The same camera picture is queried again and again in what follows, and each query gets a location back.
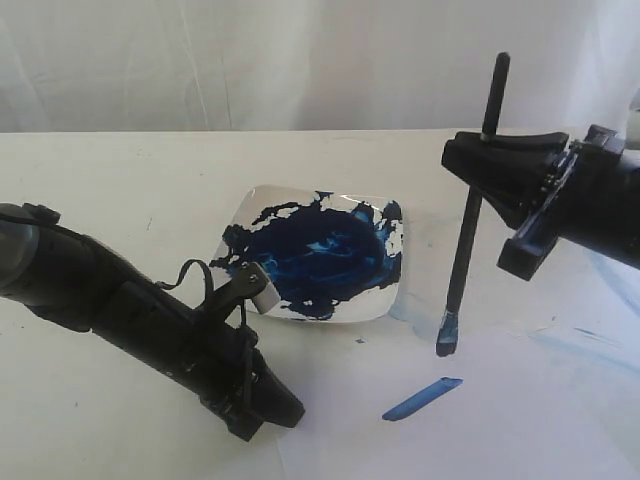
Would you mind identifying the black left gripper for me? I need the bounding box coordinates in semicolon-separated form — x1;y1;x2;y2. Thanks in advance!
114;282;305;441

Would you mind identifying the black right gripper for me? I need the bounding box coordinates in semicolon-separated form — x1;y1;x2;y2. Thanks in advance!
441;125;639;280

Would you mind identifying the black paintbrush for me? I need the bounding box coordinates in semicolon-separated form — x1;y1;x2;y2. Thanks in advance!
435;52;511;357

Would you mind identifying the white paper sheet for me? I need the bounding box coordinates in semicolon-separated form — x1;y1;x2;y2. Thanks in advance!
274;324;640;480

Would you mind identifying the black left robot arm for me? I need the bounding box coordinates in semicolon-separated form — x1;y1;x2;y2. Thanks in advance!
1;203;305;441

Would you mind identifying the white square paint plate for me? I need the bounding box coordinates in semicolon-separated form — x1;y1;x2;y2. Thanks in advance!
210;185;403;323

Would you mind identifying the white backdrop curtain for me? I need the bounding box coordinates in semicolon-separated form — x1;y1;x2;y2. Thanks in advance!
1;1;639;132

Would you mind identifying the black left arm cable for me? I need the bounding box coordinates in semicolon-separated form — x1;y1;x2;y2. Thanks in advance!
159;258;216;321

